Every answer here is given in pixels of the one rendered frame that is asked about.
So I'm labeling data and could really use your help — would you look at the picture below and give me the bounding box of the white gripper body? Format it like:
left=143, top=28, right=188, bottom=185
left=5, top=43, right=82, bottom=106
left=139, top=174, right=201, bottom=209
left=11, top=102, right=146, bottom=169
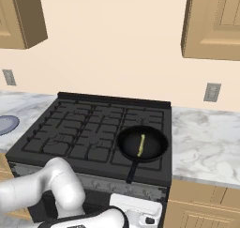
left=109, top=192, right=164, bottom=222

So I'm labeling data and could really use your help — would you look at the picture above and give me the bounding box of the black frying pan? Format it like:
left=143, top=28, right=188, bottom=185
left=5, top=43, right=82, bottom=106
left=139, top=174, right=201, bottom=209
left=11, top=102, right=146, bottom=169
left=116, top=125, right=170, bottom=185

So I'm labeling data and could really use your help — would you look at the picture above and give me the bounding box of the tan drawer front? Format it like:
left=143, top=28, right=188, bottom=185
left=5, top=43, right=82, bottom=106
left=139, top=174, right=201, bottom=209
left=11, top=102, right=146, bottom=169
left=167, top=178, right=240, bottom=207

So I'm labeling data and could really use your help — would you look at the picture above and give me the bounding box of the tan cupboard door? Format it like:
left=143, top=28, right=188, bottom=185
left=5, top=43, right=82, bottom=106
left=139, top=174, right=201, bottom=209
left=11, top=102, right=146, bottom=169
left=163, top=200, right=240, bottom=228

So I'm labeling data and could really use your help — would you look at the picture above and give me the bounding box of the black stove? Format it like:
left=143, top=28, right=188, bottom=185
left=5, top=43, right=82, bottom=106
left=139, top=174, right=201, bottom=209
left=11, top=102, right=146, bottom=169
left=5, top=91, right=173, bottom=228

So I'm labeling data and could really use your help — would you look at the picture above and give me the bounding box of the blue plate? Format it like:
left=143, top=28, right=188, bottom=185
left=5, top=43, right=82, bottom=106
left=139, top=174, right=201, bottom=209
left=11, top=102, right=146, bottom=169
left=0, top=114, right=21, bottom=137

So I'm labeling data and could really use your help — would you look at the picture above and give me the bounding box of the grey wall outlet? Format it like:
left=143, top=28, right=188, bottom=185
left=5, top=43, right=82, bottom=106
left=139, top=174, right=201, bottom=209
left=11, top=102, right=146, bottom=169
left=2, top=68, right=18, bottom=87
left=202, top=82, right=222, bottom=103

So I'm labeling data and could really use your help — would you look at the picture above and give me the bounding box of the tan wall cupboard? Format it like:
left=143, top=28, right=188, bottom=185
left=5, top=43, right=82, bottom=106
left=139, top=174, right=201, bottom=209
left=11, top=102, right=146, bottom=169
left=0, top=0, right=49, bottom=51
left=180, top=0, right=240, bottom=62

